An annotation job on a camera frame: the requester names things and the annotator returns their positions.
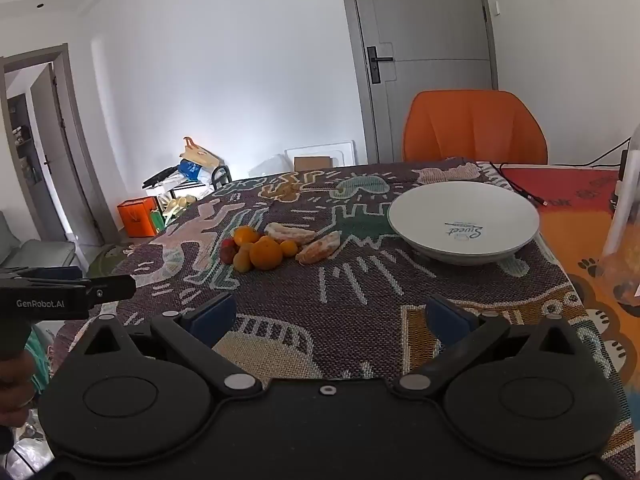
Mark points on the white round plate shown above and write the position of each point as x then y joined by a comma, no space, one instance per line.
450,210

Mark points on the large orange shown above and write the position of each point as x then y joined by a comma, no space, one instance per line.
266,254

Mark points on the person's left hand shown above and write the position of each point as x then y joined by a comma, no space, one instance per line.
15,385

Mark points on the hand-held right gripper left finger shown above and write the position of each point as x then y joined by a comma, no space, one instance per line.
216,317

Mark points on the black metal stool frame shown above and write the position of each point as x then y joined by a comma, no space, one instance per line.
221,176

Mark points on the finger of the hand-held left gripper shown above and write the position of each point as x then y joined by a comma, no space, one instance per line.
115,287

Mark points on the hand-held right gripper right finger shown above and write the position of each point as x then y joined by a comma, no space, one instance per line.
445,317

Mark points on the cardboard box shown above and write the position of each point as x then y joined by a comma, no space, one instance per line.
312,163

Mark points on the small red fruit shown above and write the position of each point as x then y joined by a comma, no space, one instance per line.
227,252

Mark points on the peeled citrus piece white pith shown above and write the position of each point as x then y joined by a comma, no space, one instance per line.
290,232

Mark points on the tan paper bag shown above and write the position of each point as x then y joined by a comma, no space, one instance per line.
197,154

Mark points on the orange chair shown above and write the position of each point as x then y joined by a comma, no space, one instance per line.
475,127

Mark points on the olive green cushion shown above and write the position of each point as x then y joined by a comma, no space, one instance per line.
107,262

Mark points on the orange box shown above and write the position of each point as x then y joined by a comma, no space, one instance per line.
137,217

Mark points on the translucent white container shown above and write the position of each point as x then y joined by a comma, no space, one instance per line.
270,167

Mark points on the grey sofa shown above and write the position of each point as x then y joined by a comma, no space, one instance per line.
30,252

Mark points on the white foam panel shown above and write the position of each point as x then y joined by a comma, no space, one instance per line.
320,149

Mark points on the printed woven blanket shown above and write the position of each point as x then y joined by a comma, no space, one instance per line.
350,305

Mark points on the black folded stand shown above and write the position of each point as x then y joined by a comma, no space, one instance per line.
160,176

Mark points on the orange red cartoon mat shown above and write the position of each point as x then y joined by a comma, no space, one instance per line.
570,200

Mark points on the grey side room door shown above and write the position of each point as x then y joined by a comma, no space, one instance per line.
55,160

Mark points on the peeled orange citrus piece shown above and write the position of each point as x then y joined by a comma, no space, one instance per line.
319,248

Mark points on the blue bag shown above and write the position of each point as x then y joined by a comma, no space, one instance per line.
190,170

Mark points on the clear plastic package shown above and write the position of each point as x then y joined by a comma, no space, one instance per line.
622,240

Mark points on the small yellowish orange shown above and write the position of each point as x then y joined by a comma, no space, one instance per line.
242,261

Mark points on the teal cloth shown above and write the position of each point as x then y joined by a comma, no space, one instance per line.
37,360

